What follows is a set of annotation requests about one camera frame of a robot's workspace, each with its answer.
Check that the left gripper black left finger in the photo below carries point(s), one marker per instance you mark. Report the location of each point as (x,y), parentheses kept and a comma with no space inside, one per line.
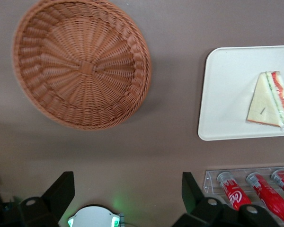
(49,208)

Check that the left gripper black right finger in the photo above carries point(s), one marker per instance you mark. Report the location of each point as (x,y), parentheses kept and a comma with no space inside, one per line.
(198,210)

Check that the triangular sandwich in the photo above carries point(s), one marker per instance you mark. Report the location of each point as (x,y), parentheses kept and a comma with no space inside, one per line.
(265,104)

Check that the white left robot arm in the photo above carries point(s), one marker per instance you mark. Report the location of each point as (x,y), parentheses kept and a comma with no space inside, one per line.
(94,216)

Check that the beige plastic tray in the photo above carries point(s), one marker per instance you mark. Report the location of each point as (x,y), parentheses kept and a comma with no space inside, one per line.
(227,94)

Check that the brown round wicker basket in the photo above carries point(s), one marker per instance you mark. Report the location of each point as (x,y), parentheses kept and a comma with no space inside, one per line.
(85,68)

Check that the clear acrylic bottle rack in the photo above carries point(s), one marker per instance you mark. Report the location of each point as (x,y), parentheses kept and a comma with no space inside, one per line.
(209,182)

